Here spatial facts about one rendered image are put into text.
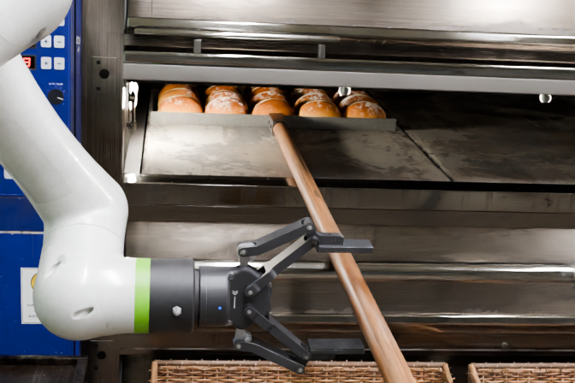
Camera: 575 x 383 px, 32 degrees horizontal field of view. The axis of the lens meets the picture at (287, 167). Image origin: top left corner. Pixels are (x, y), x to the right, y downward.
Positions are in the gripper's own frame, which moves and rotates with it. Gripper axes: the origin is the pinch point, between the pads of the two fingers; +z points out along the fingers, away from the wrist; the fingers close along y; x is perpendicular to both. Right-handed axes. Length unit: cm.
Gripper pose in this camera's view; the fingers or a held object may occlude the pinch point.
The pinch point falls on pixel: (358, 297)
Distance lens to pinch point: 127.4
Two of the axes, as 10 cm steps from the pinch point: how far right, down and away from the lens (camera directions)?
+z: 9.9, 0.2, 1.3
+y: -0.6, 9.6, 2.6
